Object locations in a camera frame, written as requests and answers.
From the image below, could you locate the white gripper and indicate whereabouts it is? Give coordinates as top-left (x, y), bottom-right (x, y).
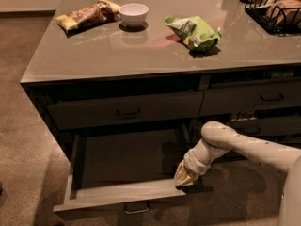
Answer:
top-left (174, 144), bottom-right (212, 186)

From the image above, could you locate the drawer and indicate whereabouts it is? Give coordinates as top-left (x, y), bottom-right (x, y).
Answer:
top-left (47, 91), bottom-right (203, 130)
top-left (189, 113), bottom-right (301, 144)
top-left (200, 81), bottom-right (301, 116)
top-left (54, 128), bottom-right (187, 220)

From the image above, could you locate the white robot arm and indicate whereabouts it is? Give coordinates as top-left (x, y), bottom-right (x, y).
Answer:
top-left (174, 121), bottom-right (301, 226)

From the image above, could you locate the grey drawer cabinet island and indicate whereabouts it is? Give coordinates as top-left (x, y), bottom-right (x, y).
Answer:
top-left (20, 0), bottom-right (301, 181)

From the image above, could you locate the green chip bag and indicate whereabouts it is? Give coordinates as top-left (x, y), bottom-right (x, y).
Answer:
top-left (165, 16), bottom-right (221, 52)

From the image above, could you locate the white bowl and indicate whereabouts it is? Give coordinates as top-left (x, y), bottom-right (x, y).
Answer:
top-left (119, 3), bottom-right (149, 27)

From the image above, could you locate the brown yellow snack bag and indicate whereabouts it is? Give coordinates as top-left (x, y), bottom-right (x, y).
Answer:
top-left (54, 0), bottom-right (120, 32)

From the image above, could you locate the brown bag in basket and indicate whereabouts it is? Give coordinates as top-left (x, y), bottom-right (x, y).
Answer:
top-left (265, 0), bottom-right (301, 27)

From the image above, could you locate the black wire basket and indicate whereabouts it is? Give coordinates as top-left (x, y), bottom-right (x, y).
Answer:
top-left (244, 0), bottom-right (301, 36)

